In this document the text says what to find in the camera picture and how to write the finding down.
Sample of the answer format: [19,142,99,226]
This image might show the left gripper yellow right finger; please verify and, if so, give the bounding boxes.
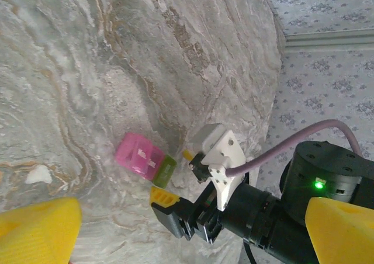
[303,196,374,264]

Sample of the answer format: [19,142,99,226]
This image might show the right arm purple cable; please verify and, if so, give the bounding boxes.
[226,119,365,178]

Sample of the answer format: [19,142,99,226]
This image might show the pink green pill organizer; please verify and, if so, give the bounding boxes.
[113,131,178,188]

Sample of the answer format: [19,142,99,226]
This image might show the right aluminium corner post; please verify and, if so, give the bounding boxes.
[285,29,374,49]

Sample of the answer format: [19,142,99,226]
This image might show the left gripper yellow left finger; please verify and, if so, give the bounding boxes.
[0,196,83,264]

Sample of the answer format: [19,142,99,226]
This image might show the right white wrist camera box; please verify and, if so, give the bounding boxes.
[191,123,247,212]

